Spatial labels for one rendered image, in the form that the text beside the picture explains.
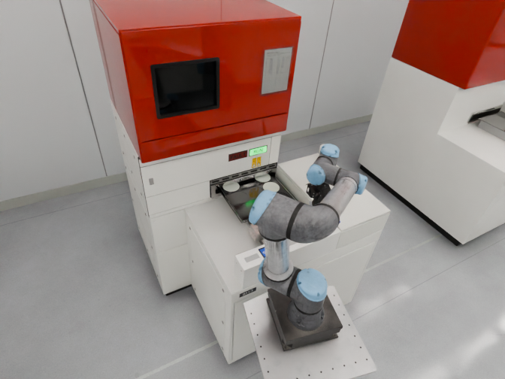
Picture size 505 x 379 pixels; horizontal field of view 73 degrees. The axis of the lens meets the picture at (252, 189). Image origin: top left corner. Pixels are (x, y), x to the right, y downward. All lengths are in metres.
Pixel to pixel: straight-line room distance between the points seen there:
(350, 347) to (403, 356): 1.09
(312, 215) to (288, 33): 0.99
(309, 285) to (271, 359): 0.36
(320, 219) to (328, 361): 0.73
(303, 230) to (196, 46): 0.91
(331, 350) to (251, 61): 1.29
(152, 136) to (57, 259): 1.70
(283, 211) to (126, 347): 1.75
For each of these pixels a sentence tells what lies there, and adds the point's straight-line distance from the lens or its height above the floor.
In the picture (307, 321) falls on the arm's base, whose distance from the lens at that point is 1.44.
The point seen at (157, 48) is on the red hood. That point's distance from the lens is 1.49.
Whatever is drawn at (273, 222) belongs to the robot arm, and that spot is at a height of 1.50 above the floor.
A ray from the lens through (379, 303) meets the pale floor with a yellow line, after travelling 2.81.
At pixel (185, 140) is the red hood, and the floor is 1.30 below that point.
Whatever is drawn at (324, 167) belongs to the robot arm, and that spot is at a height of 1.44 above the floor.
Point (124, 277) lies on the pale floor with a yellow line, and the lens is 2.80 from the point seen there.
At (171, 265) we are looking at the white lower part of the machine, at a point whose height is 0.36.
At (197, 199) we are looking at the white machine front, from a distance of 2.01.
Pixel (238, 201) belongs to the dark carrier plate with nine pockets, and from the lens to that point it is 1.93.
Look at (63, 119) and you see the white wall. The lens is 3.25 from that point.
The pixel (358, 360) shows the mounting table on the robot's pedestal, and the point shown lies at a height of 0.82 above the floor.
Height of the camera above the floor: 2.19
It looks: 40 degrees down
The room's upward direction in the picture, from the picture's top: 5 degrees clockwise
